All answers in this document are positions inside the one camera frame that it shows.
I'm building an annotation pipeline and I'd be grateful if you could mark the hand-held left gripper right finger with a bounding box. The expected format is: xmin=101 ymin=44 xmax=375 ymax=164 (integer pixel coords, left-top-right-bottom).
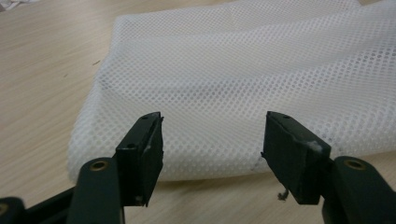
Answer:
xmin=261 ymin=110 xmax=332 ymax=205

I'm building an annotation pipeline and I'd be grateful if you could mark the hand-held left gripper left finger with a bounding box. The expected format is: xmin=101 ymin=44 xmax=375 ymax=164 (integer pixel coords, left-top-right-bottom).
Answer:
xmin=115 ymin=111 xmax=164 ymax=207

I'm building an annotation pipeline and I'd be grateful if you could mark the white crumpled cloth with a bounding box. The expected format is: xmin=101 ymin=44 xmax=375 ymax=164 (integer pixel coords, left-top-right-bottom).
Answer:
xmin=0 ymin=0 xmax=40 ymax=11

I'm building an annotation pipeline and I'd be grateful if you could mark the white mesh laundry bag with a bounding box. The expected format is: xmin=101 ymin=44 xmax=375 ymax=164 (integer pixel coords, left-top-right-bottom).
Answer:
xmin=66 ymin=0 xmax=396 ymax=182

